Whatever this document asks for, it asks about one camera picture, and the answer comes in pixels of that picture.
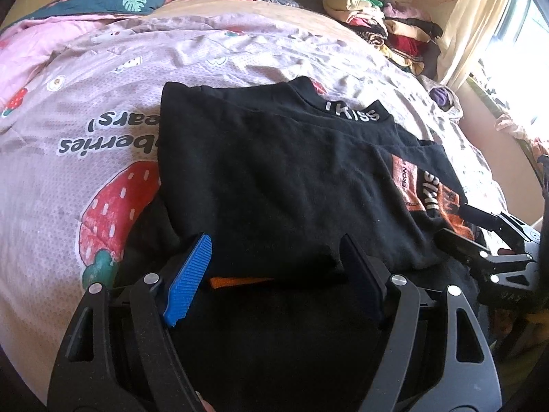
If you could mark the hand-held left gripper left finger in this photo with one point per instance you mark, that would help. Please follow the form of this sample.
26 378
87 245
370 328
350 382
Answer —
188 283

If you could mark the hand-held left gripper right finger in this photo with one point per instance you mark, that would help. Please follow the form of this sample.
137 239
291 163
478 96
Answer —
360 279

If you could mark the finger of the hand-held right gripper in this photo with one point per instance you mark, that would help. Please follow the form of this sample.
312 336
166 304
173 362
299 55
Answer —
465 251
484 219

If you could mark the person's left hand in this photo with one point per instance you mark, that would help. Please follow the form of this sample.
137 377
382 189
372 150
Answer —
206 404

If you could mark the pink strawberry print bed sheet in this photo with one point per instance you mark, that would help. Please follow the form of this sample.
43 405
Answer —
64 201

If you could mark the cream curtain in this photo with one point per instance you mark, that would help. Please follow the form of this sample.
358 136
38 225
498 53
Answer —
472 17

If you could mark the purple cloth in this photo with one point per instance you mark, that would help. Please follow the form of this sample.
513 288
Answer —
441 96

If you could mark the pile of folded clothes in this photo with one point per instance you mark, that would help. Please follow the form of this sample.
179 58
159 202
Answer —
386 21

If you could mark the black long-sleeved shirt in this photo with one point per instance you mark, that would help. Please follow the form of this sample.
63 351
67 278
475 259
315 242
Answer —
278 180

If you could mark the pink quilt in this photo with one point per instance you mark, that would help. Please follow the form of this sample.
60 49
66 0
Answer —
30 47

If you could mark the window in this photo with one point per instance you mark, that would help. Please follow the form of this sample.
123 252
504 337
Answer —
519 64

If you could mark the pale pink cloth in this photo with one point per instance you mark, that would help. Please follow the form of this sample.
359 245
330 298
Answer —
523 131

